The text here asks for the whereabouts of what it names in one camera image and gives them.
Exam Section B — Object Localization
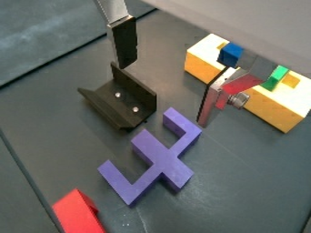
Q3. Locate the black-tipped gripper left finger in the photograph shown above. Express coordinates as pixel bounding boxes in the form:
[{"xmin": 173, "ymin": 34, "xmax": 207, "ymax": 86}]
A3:
[{"xmin": 93, "ymin": 0, "xmax": 137, "ymax": 69}]

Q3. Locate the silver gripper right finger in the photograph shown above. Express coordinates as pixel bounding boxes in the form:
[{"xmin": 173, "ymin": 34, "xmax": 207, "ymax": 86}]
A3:
[{"xmin": 196, "ymin": 66, "xmax": 264, "ymax": 127}]

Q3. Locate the purple cross-shaped block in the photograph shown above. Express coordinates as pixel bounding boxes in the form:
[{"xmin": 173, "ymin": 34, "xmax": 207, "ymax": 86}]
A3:
[{"xmin": 99, "ymin": 107, "xmax": 201, "ymax": 206}]

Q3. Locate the yellow slotted board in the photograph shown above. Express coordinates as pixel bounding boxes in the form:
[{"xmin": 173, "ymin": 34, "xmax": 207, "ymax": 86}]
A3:
[{"xmin": 184, "ymin": 34, "xmax": 311, "ymax": 133}]

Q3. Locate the black angle fixture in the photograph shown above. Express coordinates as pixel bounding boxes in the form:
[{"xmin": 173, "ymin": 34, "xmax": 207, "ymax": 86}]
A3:
[{"xmin": 77, "ymin": 62, "xmax": 156, "ymax": 130}]

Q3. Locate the blue bar block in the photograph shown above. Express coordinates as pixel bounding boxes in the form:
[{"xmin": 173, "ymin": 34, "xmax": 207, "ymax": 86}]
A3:
[{"xmin": 217, "ymin": 43, "xmax": 243, "ymax": 68}]

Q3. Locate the green bar block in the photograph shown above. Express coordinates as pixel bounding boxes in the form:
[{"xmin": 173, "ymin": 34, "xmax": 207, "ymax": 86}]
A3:
[{"xmin": 261, "ymin": 66, "xmax": 289, "ymax": 91}]

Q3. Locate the red cross-shaped block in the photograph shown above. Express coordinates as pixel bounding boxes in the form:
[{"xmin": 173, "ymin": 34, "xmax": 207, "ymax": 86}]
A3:
[{"xmin": 52, "ymin": 189, "xmax": 105, "ymax": 233}]

